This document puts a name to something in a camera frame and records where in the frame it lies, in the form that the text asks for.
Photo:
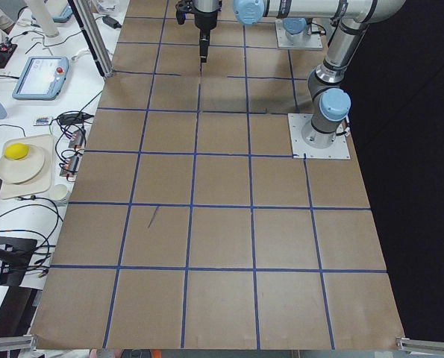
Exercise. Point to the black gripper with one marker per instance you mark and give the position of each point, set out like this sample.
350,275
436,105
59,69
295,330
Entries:
205,20

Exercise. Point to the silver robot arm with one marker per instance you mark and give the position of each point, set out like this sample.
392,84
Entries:
203,13
331,104

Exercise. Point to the black power adapter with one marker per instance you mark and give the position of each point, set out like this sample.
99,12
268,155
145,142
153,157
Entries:
111,22

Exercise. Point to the blue teach pendant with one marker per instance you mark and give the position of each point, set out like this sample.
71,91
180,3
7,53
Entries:
64,15
42,78

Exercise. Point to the white cardboard tube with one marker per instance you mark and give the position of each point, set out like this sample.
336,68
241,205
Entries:
43,17

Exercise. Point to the upper brown circuit board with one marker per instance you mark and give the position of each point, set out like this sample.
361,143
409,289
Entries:
78,139

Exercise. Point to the brown circuit board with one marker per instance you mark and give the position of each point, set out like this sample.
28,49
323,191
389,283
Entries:
69,168
78,139

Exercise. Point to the lower brown circuit board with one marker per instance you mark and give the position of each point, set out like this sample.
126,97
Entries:
69,168

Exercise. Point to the white paper cup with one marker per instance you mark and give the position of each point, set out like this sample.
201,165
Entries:
60,194

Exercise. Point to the beige tray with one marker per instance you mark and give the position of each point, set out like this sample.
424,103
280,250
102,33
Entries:
43,180

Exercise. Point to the yellow lemon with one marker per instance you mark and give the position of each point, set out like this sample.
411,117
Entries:
16,151

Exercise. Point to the beige plate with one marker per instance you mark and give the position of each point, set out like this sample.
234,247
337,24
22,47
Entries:
19,171

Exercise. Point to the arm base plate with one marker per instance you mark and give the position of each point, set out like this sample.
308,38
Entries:
300,35
307,143

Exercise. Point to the aluminium frame post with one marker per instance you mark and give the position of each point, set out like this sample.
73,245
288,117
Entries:
87,23

